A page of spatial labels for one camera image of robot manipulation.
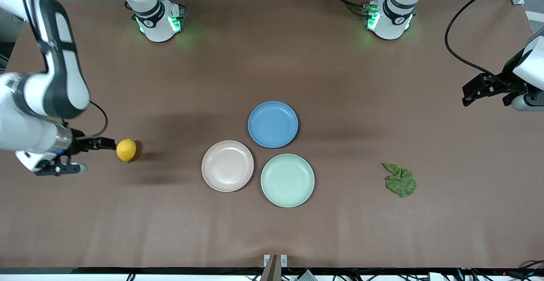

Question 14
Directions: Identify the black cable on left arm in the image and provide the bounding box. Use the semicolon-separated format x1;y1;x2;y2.
445;0;544;82

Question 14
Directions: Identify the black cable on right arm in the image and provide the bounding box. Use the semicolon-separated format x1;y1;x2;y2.
17;0;108;139

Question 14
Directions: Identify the yellow lemon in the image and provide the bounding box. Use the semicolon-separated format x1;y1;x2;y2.
116;138;137;163

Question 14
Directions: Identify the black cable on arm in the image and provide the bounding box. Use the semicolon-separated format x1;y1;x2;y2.
17;0;108;139
445;0;544;82

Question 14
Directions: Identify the brown post with white brackets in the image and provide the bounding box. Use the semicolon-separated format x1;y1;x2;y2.
263;254;288;281

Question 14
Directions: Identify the pale green plate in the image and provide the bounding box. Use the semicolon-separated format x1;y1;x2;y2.
260;153;315;208

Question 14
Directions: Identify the pale pink plate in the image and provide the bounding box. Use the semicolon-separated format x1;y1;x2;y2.
201;140;255;193

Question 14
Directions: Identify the blue plate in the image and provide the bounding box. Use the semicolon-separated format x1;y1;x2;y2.
248;101;299;149

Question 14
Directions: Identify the green lettuce leaf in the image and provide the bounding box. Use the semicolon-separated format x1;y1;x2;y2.
382;162;417;198

